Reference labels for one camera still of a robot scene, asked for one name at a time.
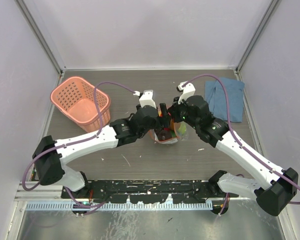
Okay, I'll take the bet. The green toy apple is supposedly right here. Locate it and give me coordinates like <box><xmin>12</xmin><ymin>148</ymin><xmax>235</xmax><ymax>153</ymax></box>
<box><xmin>174</xmin><ymin>122</ymin><xmax>187</xmax><ymax>136</ymax></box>

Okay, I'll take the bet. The dark brown toy fruit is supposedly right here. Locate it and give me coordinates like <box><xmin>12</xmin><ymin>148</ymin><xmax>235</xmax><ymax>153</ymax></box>
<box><xmin>156</xmin><ymin>129</ymin><xmax>172</xmax><ymax>142</ymax></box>

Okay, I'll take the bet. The clear zip top bag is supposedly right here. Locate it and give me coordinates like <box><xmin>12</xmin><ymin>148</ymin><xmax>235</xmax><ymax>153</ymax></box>
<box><xmin>148</xmin><ymin>112</ymin><xmax>188</xmax><ymax>145</ymax></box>

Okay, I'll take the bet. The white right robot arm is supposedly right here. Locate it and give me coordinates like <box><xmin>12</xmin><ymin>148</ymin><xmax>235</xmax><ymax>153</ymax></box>
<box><xmin>168</xmin><ymin>95</ymin><xmax>299</xmax><ymax>217</ymax></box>

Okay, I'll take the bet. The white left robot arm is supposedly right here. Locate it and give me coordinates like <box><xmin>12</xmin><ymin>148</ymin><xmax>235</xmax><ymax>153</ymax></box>
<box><xmin>32</xmin><ymin>103</ymin><xmax>170</xmax><ymax>198</ymax></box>

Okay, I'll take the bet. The blue cloth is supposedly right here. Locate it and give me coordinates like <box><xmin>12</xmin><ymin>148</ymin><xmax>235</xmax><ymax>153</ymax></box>
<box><xmin>204</xmin><ymin>76</ymin><xmax>246</xmax><ymax>123</ymax></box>

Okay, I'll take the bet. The pink plastic basket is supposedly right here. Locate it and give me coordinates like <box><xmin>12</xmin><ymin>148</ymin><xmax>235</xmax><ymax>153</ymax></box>
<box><xmin>50</xmin><ymin>76</ymin><xmax>111</xmax><ymax>133</ymax></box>

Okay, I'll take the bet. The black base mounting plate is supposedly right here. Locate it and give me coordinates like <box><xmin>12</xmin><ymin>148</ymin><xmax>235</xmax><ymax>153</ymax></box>
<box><xmin>71</xmin><ymin>180</ymin><xmax>226</xmax><ymax>204</ymax></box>

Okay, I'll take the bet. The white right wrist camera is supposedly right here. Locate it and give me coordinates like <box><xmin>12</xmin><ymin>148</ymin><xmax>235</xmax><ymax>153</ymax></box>
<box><xmin>176</xmin><ymin>81</ymin><xmax>196</xmax><ymax>105</ymax></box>

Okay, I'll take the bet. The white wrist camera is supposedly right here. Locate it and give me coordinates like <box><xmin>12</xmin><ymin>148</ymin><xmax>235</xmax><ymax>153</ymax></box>
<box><xmin>176</xmin><ymin>81</ymin><xmax>196</xmax><ymax>105</ymax></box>
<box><xmin>133</xmin><ymin>90</ymin><xmax>157</xmax><ymax>108</ymax></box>

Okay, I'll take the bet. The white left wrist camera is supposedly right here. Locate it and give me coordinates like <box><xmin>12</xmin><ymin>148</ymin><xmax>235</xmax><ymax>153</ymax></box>
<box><xmin>133</xmin><ymin>90</ymin><xmax>157</xmax><ymax>108</ymax></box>

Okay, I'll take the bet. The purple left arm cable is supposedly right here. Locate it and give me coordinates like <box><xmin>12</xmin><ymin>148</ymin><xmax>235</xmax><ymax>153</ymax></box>
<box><xmin>22</xmin><ymin>81</ymin><xmax>141</xmax><ymax>216</ymax></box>

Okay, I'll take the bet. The slotted cable duct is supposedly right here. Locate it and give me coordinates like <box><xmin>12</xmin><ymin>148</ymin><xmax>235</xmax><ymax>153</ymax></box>
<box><xmin>25</xmin><ymin>200</ymin><xmax>213</xmax><ymax>211</ymax></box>

